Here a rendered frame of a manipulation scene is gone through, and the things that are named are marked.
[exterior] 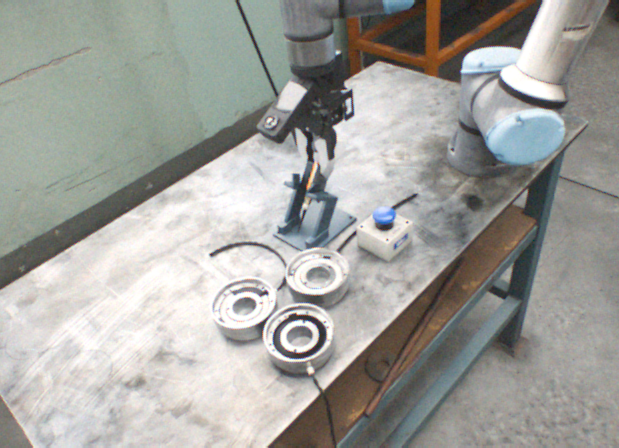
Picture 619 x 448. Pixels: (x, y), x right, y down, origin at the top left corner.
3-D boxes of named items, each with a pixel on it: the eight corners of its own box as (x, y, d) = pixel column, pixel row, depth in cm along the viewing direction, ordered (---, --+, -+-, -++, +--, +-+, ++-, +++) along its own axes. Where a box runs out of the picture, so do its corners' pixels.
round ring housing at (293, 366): (261, 331, 83) (256, 314, 81) (324, 312, 85) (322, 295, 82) (276, 386, 76) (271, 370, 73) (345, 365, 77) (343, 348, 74)
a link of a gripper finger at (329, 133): (341, 158, 89) (332, 111, 84) (335, 163, 88) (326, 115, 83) (321, 152, 92) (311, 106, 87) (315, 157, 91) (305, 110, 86)
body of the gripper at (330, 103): (356, 119, 90) (351, 52, 82) (322, 143, 86) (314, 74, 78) (323, 108, 95) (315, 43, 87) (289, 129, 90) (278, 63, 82)
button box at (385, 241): (388, 263, 91) (388, 242, 88) (357, 245, 96) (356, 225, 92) (416, 237, 95) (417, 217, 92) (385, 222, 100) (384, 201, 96)
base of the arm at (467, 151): (471, 130, 120) (475, 90, 113) (534, 151, 111) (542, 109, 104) (433, 161, 112) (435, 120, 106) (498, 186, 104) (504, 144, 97)
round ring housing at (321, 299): (338, 317, 84) (336, 300, 81) (278, 303, 87) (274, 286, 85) (358, 270, 91) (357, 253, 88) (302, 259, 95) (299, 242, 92)
